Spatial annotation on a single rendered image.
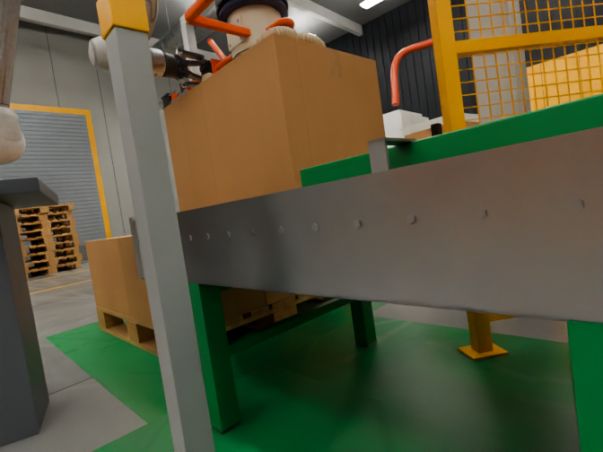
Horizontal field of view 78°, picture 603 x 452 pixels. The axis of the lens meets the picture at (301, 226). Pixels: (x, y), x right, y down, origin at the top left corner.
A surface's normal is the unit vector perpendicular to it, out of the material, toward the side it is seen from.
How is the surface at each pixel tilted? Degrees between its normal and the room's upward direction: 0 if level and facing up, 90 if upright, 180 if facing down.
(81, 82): 90
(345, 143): 90
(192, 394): 90
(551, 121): 90
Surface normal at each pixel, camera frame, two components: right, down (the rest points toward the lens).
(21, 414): 0.47, -0.03
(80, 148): 0.74, -0.07
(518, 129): -0.72, 0.14
